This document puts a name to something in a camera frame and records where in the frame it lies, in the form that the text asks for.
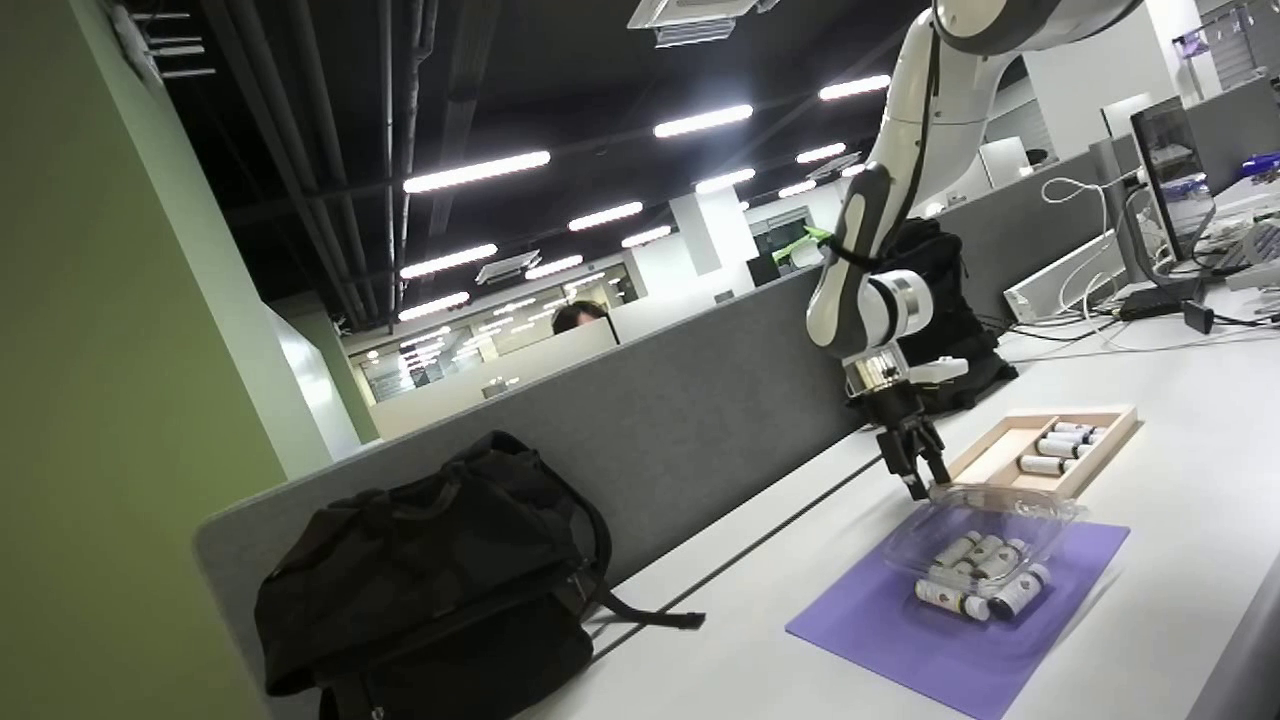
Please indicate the pale distant cubicle partition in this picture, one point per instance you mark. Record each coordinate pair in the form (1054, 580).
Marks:
(441, 400)

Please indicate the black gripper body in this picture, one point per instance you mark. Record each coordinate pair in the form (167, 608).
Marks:
(911, 421)

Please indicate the black bag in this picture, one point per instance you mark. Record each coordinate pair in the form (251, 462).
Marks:
(960, 320)

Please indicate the white bottle gold band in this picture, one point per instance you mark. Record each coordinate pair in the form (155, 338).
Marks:
(1038, 465)

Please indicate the clear plastic container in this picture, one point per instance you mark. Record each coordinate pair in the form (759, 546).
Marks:
(932, 523)

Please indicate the pale wooden tray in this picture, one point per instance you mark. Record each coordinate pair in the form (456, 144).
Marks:
(1107, 446)

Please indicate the person head dark hair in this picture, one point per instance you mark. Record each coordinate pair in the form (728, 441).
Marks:
(582, 319)

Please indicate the purple mat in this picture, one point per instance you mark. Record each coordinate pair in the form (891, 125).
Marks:
(865, 626)

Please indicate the black computer monitor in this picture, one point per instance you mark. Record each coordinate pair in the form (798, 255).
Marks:
(1166, 166)

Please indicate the small white labelled bottle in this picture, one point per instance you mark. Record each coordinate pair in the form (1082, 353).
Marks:
(952, 546)
(982, 551)
(1022, 588)
(1003, 552)

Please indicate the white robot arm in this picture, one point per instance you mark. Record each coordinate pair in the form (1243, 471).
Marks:
(920, 94)

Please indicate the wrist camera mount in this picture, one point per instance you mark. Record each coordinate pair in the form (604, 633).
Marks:
(932, 365)

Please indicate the black power adapter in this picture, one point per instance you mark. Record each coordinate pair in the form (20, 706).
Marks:
(1161, 300)

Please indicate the large black backpack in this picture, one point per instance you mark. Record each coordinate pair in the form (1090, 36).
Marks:
(424, 585)

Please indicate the grey monitor back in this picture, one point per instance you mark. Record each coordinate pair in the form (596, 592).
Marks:
(1232, 134)

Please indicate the ceiling air vent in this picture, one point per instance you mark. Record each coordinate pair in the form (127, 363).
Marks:
(695, 12)

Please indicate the ceiling tube light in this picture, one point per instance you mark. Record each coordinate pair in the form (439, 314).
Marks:
(821, 152)
(476, 171)
(855, 86)
(703, 120)
(446, 261)
(604, 214)
(435, 305)
(558, 266)
(644, 235)

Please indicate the grey desk partition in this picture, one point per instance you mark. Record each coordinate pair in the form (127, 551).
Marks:
(695, 413)

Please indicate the white keyboard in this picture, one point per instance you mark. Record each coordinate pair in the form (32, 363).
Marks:
(1064, 274)

